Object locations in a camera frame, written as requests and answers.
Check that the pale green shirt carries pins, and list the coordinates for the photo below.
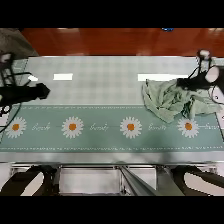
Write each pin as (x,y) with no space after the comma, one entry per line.
(166,100)

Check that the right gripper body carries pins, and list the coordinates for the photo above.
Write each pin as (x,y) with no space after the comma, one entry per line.
(188,83)

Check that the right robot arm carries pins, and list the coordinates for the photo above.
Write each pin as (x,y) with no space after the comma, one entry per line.
(213,75)

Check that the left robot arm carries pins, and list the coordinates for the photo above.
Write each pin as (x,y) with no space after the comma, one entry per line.
(16,93)

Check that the grey garment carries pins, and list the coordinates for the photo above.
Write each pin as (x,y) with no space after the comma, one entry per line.
(15,41)

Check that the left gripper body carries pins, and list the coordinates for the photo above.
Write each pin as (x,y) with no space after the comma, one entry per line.
(42,91)

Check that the silver frame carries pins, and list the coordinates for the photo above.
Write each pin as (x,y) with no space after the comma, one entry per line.
(140,181)

